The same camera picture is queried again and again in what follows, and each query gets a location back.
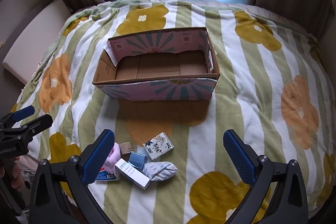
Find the dental floss box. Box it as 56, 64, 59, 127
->
96, 166, 119, 182

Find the white tall box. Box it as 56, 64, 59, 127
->
114, 158, 150, 190

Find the blue small box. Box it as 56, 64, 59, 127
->
128, 151, 147, 172

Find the floral tissue pack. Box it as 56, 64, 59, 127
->
143, 132, 174, 160

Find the left hand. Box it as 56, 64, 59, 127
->
11, 156, 25, 192

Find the white cushioned headboard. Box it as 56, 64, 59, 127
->
2, 0, 71, 85

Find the beige cream jar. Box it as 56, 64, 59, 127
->
119, 141, 133, 155

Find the floral rolled cloth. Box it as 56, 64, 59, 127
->
143, 161, 178, 181

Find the floral striped blanket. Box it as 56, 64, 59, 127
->
15, 0, 335, 223

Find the pink cardboard box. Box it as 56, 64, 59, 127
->
92, 27, 220, 101

